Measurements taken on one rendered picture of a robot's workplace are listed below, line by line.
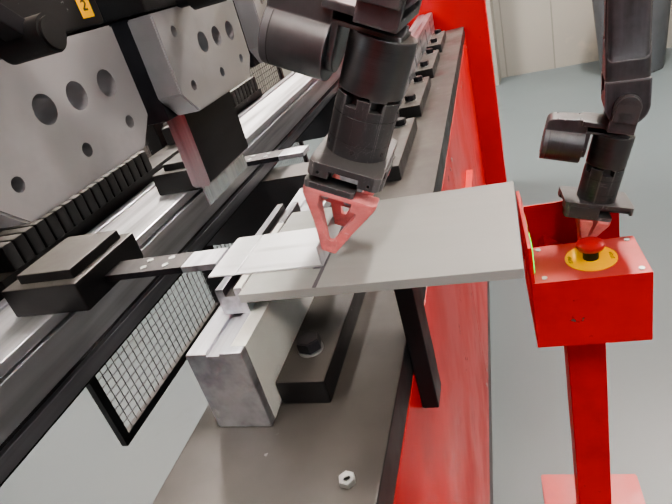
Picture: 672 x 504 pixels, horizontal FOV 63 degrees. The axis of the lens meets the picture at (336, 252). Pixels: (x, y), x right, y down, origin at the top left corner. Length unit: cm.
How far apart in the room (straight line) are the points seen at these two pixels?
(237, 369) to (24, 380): 25
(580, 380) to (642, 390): 76
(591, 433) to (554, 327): 32
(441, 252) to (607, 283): 40
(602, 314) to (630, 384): 95
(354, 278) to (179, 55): 24
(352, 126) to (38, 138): 25
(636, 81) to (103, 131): 70
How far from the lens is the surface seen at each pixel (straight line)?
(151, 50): 46
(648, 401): 179
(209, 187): 55
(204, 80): 49
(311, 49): 47
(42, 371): 70
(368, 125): 47
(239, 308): 56
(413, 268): 49
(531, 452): 164
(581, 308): 88
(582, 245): 87
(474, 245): 51
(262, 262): 58
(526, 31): 530
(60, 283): 68
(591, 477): 125
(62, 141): 35
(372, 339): 63
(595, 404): 111
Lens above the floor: 125
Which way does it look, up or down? 27 degrees down
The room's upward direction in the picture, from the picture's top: 16 degrees counter-clockwise
